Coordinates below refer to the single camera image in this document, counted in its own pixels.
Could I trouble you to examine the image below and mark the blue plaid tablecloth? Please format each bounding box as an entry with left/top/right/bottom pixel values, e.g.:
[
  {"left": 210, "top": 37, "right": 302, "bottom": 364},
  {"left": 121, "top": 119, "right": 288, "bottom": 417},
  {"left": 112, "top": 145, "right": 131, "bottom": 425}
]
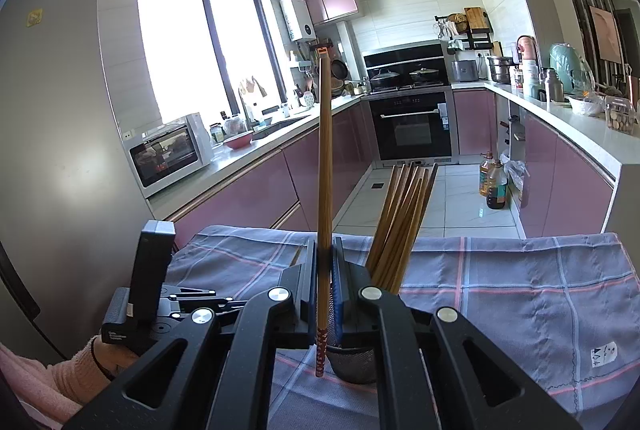
[{"left": 167, "top": 225, "right": 640, "bottom": 430}]

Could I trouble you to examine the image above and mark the steel stockpot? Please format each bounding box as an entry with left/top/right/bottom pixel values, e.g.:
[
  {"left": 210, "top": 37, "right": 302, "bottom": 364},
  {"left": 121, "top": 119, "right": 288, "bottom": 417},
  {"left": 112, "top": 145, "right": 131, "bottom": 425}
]
[{"left": 487, "top": 56, "right": 516, "bottom": 85}]

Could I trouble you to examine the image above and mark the small black pot glass lid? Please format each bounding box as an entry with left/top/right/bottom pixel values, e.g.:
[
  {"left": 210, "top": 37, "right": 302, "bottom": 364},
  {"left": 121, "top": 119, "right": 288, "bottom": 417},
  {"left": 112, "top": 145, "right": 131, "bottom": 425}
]
[{"left": 409, "top": 67, "right": 441, "bottom": 86}]

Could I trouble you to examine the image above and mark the black wall rack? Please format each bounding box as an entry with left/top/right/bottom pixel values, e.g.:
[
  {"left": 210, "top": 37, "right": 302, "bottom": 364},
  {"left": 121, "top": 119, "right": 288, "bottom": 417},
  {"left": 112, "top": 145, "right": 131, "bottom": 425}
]
[{"left": 434, "top": 7, "right": 494, "bottom": 51}]

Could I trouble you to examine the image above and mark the black integrated stove oven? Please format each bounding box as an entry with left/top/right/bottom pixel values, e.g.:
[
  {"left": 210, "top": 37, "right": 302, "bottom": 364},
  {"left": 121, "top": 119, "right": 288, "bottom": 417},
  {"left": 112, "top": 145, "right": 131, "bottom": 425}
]
[{"left": 361, "top": 39, "right": 459, "bottom": 169}]

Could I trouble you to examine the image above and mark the white bowl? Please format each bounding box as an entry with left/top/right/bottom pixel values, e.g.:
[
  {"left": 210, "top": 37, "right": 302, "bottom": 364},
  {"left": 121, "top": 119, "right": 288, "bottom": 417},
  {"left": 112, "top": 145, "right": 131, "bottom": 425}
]
[{"left": 567, "top": 95, "right": 606, "bottom": 117}]

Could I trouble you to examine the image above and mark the black wok glass lid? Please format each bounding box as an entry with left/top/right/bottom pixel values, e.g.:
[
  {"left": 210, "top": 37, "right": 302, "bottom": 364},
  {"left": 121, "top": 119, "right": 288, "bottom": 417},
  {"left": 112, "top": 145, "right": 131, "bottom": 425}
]
[{"left": 369, "top": 69, "right": 402, "bottom": 90}]

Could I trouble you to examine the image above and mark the grey refrigerator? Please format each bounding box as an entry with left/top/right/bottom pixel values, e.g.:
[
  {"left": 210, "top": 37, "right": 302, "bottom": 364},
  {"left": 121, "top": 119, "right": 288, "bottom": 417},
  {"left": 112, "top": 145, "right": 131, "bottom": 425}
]
[{"left": 0, "top": 0, "right": 168, "bottom": 363}]

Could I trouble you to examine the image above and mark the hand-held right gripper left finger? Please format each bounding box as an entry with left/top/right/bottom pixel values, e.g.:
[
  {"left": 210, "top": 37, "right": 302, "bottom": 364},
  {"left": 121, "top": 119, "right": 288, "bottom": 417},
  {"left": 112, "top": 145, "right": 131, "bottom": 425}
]
[{"left": 62, "top": 240, "right": 321, "bottom": 430}]

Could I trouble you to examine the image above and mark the kitchen window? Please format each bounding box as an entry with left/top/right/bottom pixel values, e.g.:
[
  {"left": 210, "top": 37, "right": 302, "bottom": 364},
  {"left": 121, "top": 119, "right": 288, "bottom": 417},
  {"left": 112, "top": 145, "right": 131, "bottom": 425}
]
[{"left": 136, "top": 0, "right": 289, "bottom": 127}]

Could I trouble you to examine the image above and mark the mint green appliance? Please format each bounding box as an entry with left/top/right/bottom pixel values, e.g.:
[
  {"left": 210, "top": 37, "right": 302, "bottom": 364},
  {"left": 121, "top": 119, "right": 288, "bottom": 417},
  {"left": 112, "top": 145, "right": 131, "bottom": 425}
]
[{"left": 550, "top": 42, "right": 596, "bottom": 94}]

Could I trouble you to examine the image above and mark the dark cooking oil bottle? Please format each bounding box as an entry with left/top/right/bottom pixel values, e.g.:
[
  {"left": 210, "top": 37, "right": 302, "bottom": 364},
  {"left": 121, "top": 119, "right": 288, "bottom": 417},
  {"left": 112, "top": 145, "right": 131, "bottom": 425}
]
[{"left": 486, "top": 160, "right": 509, "bottom": 211}]

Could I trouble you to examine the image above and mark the white countertop oven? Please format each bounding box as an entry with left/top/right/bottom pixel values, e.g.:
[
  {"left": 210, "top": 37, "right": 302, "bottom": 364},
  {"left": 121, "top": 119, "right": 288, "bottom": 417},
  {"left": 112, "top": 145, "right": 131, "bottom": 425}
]
[{"left": 122, "top": 112, "right": 216, "bottom": 200}]

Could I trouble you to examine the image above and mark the clear plastic food container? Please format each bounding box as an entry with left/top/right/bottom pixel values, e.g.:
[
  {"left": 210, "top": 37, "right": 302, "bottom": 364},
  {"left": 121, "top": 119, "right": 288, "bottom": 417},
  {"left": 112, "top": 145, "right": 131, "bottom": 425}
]
[{"left": 605, "top": 97, "right": 639, "bottom": 134}]

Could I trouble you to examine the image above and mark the person's left forearm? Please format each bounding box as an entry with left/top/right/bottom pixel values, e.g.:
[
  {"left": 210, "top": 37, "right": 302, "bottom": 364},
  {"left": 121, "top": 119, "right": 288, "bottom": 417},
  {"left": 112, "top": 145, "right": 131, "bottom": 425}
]
[{"left": 0, "top": 340, "right": 113, "bottom": 428}]

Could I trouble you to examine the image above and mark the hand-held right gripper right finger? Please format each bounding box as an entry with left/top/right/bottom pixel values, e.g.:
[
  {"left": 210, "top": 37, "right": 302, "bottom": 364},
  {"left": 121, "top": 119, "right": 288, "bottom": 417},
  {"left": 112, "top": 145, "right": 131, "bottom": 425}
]
[{"left": 332, "top": 237, "right": 583, "bottom": 430}]

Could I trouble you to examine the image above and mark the pink kitchen base cabinet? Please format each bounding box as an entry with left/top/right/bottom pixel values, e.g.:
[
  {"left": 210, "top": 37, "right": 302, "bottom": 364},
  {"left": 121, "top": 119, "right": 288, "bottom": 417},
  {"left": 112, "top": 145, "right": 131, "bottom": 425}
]
[
  {"left": 452, "top": 89, "right": 499, "bottom": 156},
  {"left": 517, "top": 112, "right": 616, "bottom": 242},
  {"left": 150, "top": 102, "right": 374, "bottom": 252}
]

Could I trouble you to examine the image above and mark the black mesh utensil holder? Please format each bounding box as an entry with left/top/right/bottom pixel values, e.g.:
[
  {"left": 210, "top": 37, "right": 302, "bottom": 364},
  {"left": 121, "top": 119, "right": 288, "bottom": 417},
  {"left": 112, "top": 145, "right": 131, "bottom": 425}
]
[{"left": 327, "top": 344, "right": 379, "bottom": 386}]

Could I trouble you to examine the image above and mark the bundle of gold chopsticks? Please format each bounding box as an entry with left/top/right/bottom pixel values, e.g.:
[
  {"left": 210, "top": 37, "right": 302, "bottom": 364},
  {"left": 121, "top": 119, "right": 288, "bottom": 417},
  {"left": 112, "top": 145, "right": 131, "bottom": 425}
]
[{"left": 365, "top": 162, "right": 440, "bottom": 296}]

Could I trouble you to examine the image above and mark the kitchen faucet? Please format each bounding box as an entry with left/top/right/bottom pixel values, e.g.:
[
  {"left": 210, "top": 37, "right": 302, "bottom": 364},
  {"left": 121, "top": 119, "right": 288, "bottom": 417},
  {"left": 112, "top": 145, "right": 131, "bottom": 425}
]
[{"left": 239, "top": 95, "right": 256, "bottom": 131}]

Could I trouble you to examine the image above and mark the person's left hand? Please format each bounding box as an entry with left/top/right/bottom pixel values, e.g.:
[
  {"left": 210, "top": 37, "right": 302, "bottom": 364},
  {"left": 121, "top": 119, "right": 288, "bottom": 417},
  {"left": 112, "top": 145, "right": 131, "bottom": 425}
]
[{"left": 97, "top": 335, "right": 143, "bottom": 381}]

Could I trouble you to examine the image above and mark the steel thermos bottle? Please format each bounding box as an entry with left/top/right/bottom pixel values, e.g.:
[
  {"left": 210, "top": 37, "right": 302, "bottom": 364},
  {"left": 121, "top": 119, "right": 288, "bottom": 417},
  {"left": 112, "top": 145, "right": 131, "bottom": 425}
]
[{"left": 542, "top": 69, "right": 564, "bottom": 104}]

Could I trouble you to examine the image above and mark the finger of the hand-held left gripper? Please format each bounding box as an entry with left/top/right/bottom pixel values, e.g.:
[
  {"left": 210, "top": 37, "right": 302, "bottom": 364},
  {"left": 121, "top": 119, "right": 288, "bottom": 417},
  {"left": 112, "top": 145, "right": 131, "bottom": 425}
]
[{"left": 167, "top": 286, "right": 251, "bottom": 320}]

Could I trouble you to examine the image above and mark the black wrist band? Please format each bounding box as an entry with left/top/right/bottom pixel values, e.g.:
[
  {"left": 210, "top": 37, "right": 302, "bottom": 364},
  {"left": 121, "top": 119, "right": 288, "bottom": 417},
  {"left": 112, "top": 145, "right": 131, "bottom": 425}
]
[{"left": 91, "top": 336, "right": 117, "bottom": 382}]

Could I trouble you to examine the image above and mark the white wall water heater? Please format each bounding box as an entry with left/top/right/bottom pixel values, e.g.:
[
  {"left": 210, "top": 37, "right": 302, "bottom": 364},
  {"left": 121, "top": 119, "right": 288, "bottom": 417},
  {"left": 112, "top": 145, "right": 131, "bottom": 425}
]
[{"left": 280, "top": 0, "right": 316, "bottom": 44}]

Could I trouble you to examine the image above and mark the pink electric kettle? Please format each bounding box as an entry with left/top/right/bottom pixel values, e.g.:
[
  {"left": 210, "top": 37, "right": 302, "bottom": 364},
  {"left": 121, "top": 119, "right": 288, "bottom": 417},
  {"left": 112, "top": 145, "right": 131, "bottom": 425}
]
[{"left": 516, "top": 35, "right": 539, "bottom": 64}]

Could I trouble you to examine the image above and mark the yellow cooking oil bottle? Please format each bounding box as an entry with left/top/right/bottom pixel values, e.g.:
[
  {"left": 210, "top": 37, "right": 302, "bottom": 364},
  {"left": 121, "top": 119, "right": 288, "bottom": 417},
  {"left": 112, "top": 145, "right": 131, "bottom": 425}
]
[{"left": 479, "top": 151, "right": 496, "bottom": 199}]

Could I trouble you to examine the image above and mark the pink bowl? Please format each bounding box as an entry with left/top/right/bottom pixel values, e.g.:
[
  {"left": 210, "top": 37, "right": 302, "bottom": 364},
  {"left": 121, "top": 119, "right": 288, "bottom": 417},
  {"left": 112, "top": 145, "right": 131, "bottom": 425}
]
[{"left": 222, "top": 131, "right": 254, "bottom": 150}]

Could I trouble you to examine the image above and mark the wooden cutting board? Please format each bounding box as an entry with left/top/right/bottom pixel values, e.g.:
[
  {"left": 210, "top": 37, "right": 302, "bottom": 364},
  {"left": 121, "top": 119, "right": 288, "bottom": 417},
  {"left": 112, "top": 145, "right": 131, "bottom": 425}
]
[{"left": 464, "top": 6, "right": 489, "bottom": 31}]

